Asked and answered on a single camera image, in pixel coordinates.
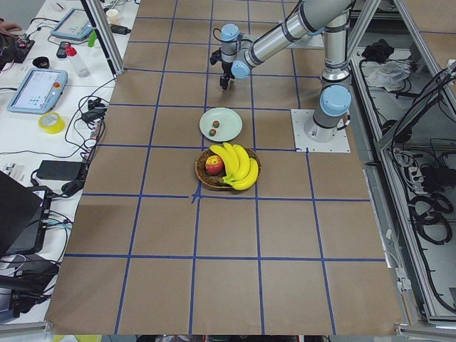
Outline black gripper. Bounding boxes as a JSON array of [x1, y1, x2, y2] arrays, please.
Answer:
[[209, 49, 234, 89]]

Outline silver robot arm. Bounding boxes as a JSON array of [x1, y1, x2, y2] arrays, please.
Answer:
[[209, 0, 353, 143]]

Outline light green round plate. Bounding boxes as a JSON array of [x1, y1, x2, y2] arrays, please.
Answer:
[[199, 108, 243, 142]]

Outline red yellow apple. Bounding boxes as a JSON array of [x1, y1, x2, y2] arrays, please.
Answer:
[[204, 155, 224, 176]]

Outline yellow banana bunch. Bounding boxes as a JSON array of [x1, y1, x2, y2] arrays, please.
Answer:
[[209, 142, 260, 191]]

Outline brown wicker basket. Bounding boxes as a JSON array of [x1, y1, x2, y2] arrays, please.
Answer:
[[195, 148, 261, 190]]

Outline paper cup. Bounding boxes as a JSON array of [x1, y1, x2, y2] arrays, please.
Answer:
[[105, 9, 120, 25]]

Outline green marker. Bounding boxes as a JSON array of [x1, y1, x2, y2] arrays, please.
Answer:
[[88, 30, 97, 48]]

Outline clear water bottle red cap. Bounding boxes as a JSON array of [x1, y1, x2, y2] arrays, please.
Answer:
[[65, 43, 90, 78]]

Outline black cloth bundle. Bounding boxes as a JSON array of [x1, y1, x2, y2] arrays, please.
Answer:
[[361, 38, 395, 63]]

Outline blue teach pendant far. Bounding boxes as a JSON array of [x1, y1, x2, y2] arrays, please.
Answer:
[[51, 8, 93, 41]]

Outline blue teach pendant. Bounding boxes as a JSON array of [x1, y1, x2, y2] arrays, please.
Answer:
[[51, 8, 93, 41], [7, 68, 68, 115]]

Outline white crumpled cloth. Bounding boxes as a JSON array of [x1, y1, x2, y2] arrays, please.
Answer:
[[366, 61, 411, 91]]

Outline yellow tape roll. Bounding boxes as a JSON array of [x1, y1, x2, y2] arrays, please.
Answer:
[[38, 112, 66, 135]]

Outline black power adapter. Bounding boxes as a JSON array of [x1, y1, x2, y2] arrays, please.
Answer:
[[36, 160, 84, 181]]

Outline black small bowl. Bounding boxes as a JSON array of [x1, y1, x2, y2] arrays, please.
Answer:
[[32, 56, 50, 69]]

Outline blue teach pendant near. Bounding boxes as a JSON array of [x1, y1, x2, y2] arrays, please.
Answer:
[[7, 68, 68, 115]]

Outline black laptop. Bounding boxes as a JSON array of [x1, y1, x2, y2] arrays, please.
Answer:
[[1, 172, 51, 257]]

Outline aluminium frame post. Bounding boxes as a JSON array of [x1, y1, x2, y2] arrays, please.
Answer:
[[81, 0, 124, 77]]

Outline coiled black cables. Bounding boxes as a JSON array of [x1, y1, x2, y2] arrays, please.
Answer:
[[408, 194, 455, 247]]

